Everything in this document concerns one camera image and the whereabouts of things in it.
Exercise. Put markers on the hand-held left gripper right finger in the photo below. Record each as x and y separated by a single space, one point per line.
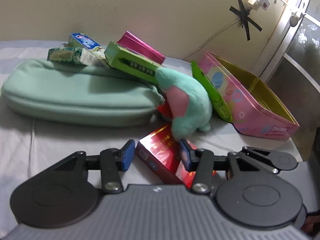
185 157

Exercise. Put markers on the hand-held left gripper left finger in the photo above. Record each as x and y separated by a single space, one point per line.
127 155

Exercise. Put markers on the red cardboard box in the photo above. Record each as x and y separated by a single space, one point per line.
160 152

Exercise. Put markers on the teal and pink plush toy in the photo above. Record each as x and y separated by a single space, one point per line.
190 97

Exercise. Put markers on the lime green packet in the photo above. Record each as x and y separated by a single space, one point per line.
212 92

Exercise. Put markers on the pink biscuit tin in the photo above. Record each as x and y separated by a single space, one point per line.
250 115

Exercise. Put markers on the green fabric pouch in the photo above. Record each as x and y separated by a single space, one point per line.
75 92

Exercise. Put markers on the lime green slotted box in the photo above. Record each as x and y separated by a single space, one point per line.
130 60

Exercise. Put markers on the magenta box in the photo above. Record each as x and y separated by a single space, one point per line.
140 43

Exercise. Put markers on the green white patterned box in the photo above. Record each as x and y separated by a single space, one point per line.
70 55

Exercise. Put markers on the blue and green toothpaste box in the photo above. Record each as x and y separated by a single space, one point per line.
82 41

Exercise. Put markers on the striped bed sheet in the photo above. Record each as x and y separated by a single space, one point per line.
62 142

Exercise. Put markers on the black tape cross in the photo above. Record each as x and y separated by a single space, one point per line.
243 17

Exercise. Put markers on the metal framed glass door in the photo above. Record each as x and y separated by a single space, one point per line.
300 55

